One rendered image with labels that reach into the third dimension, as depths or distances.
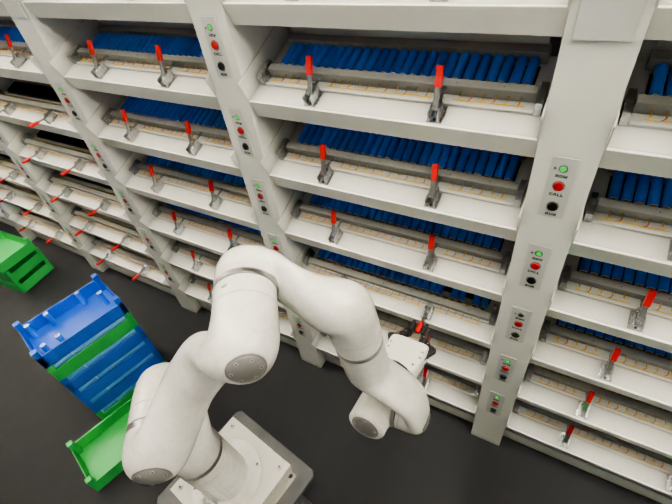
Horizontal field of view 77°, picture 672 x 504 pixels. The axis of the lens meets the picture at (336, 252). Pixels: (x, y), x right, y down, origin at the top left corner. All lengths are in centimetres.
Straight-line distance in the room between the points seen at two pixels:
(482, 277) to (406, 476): 79
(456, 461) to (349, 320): 103
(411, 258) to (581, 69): 56
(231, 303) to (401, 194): 49
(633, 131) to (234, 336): 67
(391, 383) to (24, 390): 179
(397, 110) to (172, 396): 66
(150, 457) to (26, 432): 132
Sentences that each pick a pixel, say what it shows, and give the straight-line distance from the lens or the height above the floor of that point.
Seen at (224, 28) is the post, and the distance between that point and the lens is 98.
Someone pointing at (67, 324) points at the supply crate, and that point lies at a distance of 180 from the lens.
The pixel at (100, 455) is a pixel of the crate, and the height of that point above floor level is 0.
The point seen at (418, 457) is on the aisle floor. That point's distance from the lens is 160.
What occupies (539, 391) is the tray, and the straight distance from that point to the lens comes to 135.
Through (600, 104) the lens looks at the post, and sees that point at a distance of 75.
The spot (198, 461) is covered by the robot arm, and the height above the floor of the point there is 59.
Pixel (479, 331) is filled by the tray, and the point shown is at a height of 55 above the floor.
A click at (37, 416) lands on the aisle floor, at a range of 220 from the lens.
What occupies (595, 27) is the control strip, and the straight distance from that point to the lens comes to 71.
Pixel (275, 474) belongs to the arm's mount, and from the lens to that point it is 124.
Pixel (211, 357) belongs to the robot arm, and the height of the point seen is 103.
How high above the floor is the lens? 150
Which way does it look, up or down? 43 degrees down
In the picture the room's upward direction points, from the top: 10 degrees counter-clockwise
